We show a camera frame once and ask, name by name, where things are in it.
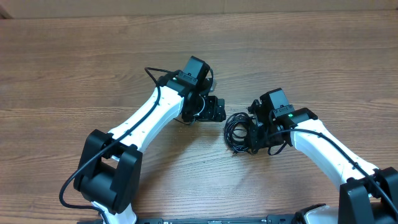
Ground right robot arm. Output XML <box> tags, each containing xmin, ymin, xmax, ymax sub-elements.
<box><xmin>246</xmin><ymin>88</ymin><xmax>397</xmax><ymax>224</ymax></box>

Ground black micro USB cable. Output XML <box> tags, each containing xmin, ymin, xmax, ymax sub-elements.
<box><xmin>224</xmin><ymin>111</ymin><xmax>259</xmax><ymax>154</ymax></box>

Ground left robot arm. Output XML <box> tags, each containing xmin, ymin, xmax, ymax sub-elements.
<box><xmin>73</xmin><ymin>57</ymin><xmax>226</xmax><ymax>223</ymax></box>

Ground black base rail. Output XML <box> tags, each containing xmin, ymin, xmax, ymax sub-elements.
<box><xmin>76</xmin><ymin>213</ymin><xmax>312</xmax><ymax>224</ymax></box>

